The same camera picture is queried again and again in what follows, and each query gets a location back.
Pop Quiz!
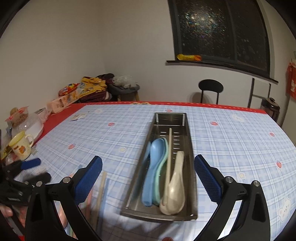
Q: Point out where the clear plastic jar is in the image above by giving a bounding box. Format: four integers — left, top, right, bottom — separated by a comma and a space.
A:
11, 113, 44, 142

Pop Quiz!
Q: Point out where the blue plastic spoon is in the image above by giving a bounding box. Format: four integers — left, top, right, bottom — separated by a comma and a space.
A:
141, 138, 161, 207

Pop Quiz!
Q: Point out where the black round stool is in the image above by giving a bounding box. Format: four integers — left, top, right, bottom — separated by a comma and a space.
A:
198, 79, 224, 104

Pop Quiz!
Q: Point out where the stainless steel utensil tray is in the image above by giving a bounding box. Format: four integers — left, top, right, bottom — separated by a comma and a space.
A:
121, 113, 198, 221

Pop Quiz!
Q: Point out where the person's left hand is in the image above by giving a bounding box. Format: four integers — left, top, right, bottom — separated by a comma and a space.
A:
0, 204, 27, 227

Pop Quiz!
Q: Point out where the red hanging cloth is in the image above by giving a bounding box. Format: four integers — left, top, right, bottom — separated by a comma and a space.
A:
286, 59, 296, 100

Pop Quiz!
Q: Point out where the blue chopstick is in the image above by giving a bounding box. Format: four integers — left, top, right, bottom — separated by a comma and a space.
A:
102, 178, 110, 205

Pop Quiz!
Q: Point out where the yellow cartoon mug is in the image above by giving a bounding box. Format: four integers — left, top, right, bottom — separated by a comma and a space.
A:
9, 131, 34, 161

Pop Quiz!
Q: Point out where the yellow snack bag on sill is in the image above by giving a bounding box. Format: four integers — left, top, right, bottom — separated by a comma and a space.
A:
177, 54, 202, 62

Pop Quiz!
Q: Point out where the beige plastic spoon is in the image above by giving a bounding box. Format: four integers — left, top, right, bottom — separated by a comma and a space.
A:
159, 151, 186, 215

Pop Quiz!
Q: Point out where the snack cup red lid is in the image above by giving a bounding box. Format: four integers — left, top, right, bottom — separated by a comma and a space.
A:
6, 106, 29, 128

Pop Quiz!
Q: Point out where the black metal rack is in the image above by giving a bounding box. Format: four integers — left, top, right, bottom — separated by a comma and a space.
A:
247, 78, 271, 109

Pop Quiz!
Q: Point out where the dark rice cooker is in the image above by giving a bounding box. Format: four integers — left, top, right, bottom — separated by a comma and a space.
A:
260, 97, 280, 122

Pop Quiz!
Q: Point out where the white paper tag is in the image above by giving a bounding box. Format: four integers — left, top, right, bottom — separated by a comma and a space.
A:
70, 113, 87, 121

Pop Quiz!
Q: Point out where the plaid blue tablecloth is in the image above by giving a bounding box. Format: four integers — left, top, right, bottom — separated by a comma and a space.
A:
32, 104, 295, 240

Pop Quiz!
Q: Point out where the dark window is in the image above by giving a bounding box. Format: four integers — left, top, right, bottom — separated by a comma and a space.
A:
168, 1, 278, 84

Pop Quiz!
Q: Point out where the green plastic spoon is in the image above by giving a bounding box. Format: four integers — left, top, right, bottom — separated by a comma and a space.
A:
152, 138, 168, 206

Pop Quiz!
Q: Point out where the red snack bag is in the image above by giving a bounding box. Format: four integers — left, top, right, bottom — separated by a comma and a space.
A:
58, 83, 79, 96

